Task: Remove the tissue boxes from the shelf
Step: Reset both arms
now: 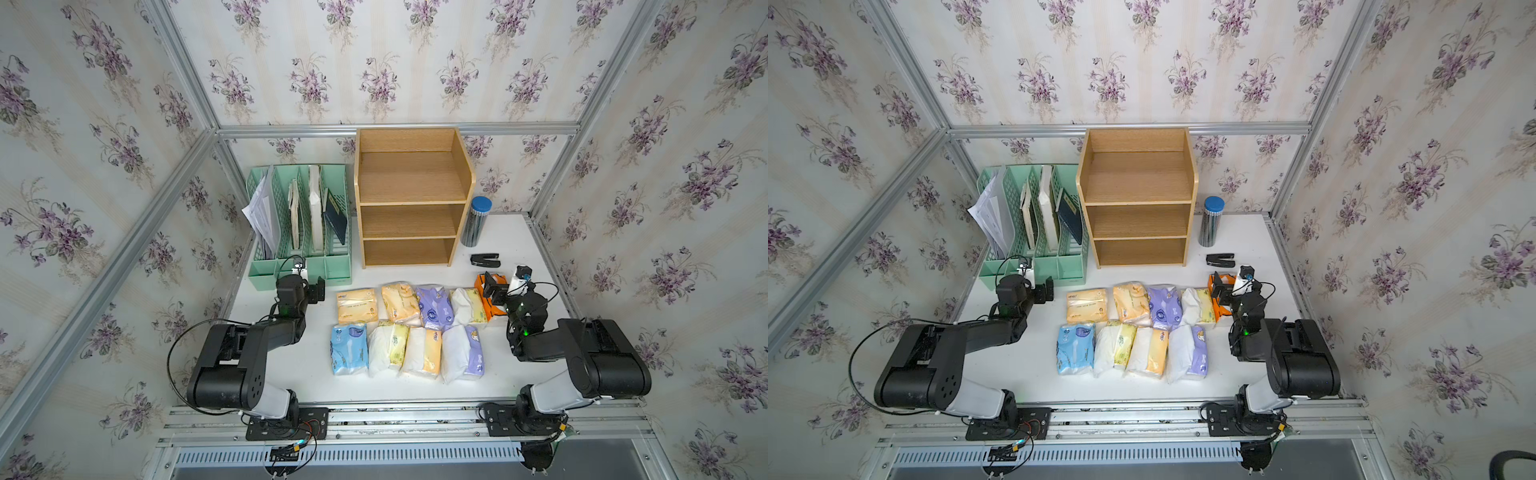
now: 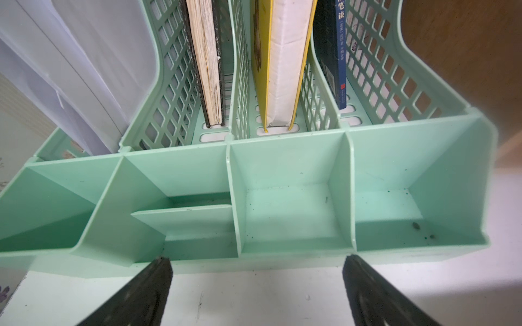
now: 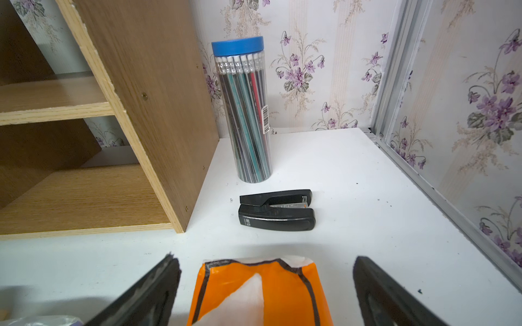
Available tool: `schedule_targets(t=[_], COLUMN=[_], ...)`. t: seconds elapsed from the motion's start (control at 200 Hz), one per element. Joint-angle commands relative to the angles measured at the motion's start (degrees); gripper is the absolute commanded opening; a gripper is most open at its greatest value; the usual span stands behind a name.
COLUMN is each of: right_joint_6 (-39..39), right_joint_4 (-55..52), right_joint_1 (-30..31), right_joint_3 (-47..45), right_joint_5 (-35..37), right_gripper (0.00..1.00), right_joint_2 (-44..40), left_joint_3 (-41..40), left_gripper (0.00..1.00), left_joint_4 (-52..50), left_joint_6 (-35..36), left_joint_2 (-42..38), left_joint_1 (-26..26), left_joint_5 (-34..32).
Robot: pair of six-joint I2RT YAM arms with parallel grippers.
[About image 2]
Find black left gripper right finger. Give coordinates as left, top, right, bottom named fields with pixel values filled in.
left=343, top=255, right=439, bottom=325

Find wooden three-tier shelf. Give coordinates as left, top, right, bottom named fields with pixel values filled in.
left=401, top=1, right=521, bottom=170

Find white paper sheets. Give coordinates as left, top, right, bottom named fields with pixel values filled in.
left=1, top=1, right=159, bottom=156

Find dark blue booklet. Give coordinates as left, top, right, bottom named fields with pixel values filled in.
left=313, top=0, right=347, bottom=110

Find green plastic file organizer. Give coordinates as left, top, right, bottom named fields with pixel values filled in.
left=1, top=1, right=498, bottom=278

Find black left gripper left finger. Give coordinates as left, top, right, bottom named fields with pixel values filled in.
left=80, top=257, right=173, bottom=325

